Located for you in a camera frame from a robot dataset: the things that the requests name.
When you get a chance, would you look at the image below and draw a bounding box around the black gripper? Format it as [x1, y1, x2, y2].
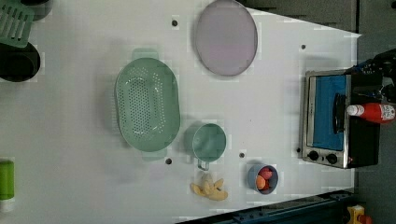
[345, 49, 396, 103]

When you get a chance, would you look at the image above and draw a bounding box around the red ketchup bottle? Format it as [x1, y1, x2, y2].
[346, 103, 395, 123]

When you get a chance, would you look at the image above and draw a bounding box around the black silver toaster oven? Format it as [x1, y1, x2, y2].
[302, 70, 382, 169]

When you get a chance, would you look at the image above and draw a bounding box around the yellow orange toy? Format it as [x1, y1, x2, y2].
[347, 204, 373, 224]

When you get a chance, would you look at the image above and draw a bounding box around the blue cup with fruit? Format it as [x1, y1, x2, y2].
[247, 164, 278, 195]

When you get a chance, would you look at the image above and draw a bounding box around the green mug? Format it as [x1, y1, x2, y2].
[191, 123, 227, 171]

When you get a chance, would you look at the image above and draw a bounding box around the yellow banana peel toy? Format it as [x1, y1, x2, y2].
[190, 174, 228, 202]

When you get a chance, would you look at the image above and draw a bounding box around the green perforated colander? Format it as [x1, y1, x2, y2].
[115, 49, 180, 161]

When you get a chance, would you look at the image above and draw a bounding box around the green slotted spatula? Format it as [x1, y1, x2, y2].
[0, 0, 35, 48]

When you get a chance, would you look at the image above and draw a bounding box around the green white bottle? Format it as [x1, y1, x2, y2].
[0, 160, 15, 213]

